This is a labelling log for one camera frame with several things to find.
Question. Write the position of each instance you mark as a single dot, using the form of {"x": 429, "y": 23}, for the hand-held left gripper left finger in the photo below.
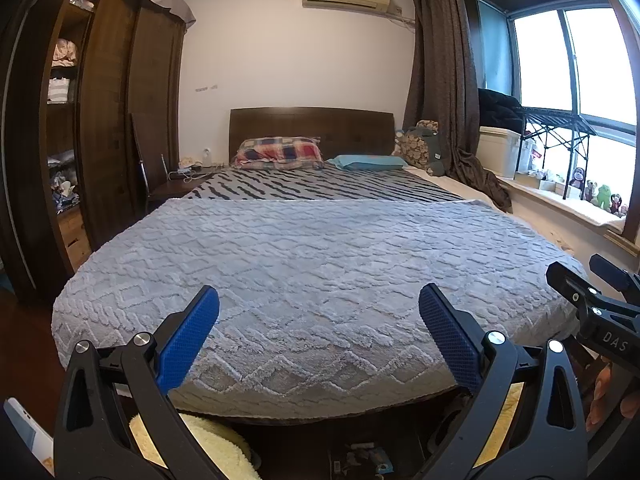
{"x": 192, "y": 340}

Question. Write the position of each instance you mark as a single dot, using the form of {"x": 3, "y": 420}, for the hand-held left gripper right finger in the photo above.
{"x": 450, "y": 340}

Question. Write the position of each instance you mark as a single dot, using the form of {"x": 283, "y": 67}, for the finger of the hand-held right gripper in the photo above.
{"x": 565, "y": 280}
{"x": 612, "y": 272}

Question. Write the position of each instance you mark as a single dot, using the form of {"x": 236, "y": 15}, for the person's right hand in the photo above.
{"x": 597, "y": 400}

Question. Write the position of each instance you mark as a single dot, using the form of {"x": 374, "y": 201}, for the small dark plush toy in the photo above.
{"x": 618, "y": 205}

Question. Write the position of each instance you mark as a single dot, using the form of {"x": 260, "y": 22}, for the green frog plush toy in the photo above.
{"x": 604, "y": 197}

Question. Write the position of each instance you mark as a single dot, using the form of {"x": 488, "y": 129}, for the wooden window sill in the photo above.
{"x": 550, "y": 205}

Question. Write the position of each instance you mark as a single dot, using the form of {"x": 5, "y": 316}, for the small brown plush toy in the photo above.
{"x": 591, "y": 191}

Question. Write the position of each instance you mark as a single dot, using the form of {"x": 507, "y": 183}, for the brown monkey plush toy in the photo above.
{"x": 577, "y": 179}

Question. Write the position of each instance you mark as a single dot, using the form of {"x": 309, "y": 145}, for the beige cardboard box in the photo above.
{"x": 532, "y": 181}

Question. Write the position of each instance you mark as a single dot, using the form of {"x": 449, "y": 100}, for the yellow fleece blanket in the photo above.
{"x": 210, "y": 445}

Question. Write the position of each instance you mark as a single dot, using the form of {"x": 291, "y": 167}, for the white storage box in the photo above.
{"x": 500, "y": 152}

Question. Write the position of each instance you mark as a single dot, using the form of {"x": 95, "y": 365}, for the grey textured blanket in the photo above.
{"x": 320, "y": 270}

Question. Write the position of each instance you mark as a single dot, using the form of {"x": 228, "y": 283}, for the black tray with small items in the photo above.
{"x": 360, "y": 460}

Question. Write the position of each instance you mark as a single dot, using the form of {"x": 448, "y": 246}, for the dark wooden nightstand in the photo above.
{"x": 170, "y": 190}

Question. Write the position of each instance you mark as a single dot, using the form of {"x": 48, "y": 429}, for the black folding table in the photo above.
{"x": 555, "y": 117}

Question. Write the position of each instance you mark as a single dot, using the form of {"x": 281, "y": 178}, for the black jacket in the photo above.
{"x": 500, "y": 107}

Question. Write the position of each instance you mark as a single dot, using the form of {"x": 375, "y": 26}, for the white flat box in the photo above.
{"x": 27, "y": 430}

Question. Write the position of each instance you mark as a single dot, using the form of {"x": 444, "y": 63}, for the brown patterned plush cushion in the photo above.
{"x": 425, "y": 150}

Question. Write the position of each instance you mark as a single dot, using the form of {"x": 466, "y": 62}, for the teal pillow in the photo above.
{"x": 370, "y": 162}

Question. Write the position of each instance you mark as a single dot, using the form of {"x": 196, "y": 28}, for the grey black striped bedsheet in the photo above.
{"x": 320, "y": 185}

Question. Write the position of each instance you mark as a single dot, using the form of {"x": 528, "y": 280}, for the pile of mixed clothes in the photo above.
{"x": 64, "y": 185}

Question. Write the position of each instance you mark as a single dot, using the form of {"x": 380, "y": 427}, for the plaid pillow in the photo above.
{"x": 280, "y": 152}

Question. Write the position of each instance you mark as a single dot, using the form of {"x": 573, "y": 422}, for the large window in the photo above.
{"x": 600, "y": 60}

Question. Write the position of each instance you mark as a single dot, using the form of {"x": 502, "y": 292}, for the grey blue roller blind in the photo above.
{"x": 492, "y": 45}

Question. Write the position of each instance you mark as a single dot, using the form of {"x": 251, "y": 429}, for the dark wooden wardrobe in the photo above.
{"x": 105, "y": 110}

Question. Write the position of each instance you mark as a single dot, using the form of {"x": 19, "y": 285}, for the brown curtain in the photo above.
{"x": 440, "y": 60}

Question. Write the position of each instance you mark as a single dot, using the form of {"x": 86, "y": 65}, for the striped folded clothes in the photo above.
{"x": 59, "y": 90}

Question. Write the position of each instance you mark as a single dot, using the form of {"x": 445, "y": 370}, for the white air conditioner pipe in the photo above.
{"x": 402, "y": 19}

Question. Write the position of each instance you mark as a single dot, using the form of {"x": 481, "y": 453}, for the pink folded clothes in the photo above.
{"x": 65, "y": 52}

